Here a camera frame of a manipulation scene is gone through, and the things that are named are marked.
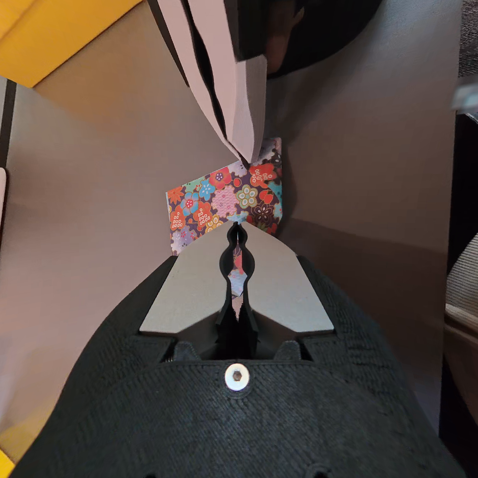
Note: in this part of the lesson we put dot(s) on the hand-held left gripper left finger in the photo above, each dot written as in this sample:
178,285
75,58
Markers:
187,291

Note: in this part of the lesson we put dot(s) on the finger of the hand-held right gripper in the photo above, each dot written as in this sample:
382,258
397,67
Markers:
239,97
183,52

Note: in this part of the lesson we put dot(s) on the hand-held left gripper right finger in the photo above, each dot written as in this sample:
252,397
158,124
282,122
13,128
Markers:
287,291

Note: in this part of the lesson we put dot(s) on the dark flower origami paper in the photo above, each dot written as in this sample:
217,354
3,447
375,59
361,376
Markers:
224,198

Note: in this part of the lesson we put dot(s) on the yellow box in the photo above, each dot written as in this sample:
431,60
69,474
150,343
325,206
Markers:
15,444
52,33

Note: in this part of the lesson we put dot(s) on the person's right hand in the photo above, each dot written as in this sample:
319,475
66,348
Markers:
282,37

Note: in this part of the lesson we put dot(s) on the black textured armrest pad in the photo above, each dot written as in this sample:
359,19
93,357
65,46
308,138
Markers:
336,30

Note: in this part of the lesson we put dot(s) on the black mat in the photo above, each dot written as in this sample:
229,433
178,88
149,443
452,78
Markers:
7,119

